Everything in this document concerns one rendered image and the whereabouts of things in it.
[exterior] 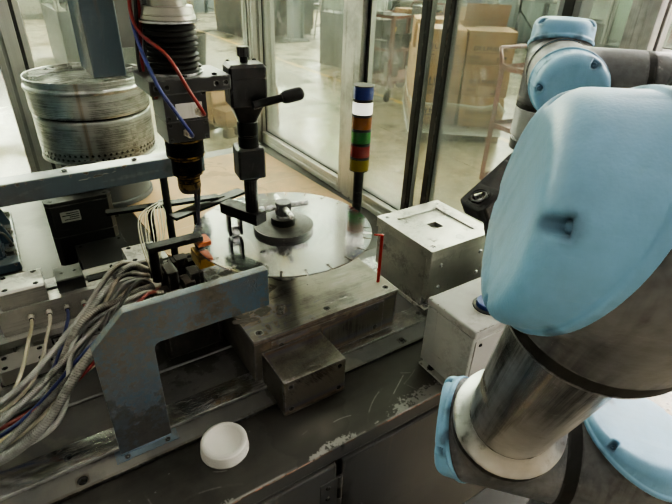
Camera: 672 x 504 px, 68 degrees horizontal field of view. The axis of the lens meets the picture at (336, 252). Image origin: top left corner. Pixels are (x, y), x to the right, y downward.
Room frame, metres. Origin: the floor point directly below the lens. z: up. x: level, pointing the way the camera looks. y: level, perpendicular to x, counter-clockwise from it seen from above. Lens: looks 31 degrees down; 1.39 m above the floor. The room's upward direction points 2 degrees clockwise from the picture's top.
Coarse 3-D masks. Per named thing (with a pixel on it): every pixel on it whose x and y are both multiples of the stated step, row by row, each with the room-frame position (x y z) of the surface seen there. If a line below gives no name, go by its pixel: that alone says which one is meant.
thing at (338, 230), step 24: (288, 192) 0.98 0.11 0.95; (216, 216) 0.86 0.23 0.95; (312, 216) 0.87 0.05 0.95; (336, 216) 0.88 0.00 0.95; (360, 216) 0.88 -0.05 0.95; (216, 240) 0.76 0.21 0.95; (240, 240) 0.77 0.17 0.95; (264, 240) 0.77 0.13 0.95; (312, 240) 0.78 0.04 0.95; (336, 240) 0.78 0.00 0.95; (360, 240) 0.78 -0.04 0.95; (216, 264) 0.69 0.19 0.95; (240, 264) 0.69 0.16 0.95; (264, 264) 0.69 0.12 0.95; (288, 264) 0.69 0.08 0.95; (312, 264) 0.70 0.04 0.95; (336, 264) 0.70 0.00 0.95
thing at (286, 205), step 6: (276, 198) 0.84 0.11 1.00; (276, 204) 0.81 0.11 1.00; (282, 204) 0.81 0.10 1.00; (288, 204) 0.81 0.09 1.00; (294, 204) 0.82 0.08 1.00; (300, 204) 0.83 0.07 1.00; (306, 204) 0.83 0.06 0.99; (270, 210) 0.81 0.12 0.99; (276, 210) 0.81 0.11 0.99; (282, 210) 0.81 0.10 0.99; (288, 210) 0.79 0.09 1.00; (276, 216) 0.81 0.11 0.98; (282, 216) 0.81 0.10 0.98; (288, 216) 0.78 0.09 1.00
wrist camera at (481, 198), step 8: (504, 160) 0.68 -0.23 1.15; (496, 168) 0.67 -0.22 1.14; (504, 168) 0.66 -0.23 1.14; (488, 176) 0.66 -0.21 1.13; (496, 176) 0.65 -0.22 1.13; (480, 184) 0.65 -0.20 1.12; (488, 184) 0.64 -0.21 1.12; (496, 184) 0.64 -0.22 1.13; (472, 192) 0.63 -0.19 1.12; (480, 192) 0.63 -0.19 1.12; (488, 192) 0.62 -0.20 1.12; (496, 192) 0.62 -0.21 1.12; (464, 200) 0.63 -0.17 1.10; (472, 200) 0.62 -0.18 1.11; (480, 200) 0.61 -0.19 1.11; (488, 200) 0.61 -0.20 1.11; (464, 208) 0.63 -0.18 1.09; (472, 208) 0.61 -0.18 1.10; (480, 208) 0.61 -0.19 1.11; (488, 208) 0.60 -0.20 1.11; (472, 216) 0.62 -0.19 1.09; (480, 216) 0.61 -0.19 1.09; (488, 216) 0.61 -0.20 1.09
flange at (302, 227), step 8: (272, 216) 0.82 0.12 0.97; (296, 216) 0.85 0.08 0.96; (304, 216) 0.85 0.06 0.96; (264, 224) 0.81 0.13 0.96; (272, 224) 0.81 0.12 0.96; (280, 224) 0.80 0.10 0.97; (288, 224) 0.80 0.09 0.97; (296, 224) 0.81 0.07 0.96; (304, 224) 0.82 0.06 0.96; (312, 224) 0.82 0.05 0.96; (256, 232) 0.79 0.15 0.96; (264, 232) 0.78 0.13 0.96; (272, 232) 0.78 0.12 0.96; (280, 232) 0.78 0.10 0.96; (288, 232) 0.78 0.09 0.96; (296, 232) 0.79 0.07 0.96; (304, 232) 0.79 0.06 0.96; (272, 240) 0.77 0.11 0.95; (280, 240) 0.76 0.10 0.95; (288, 240) 0.77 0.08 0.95; (296, 240) 0.77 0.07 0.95
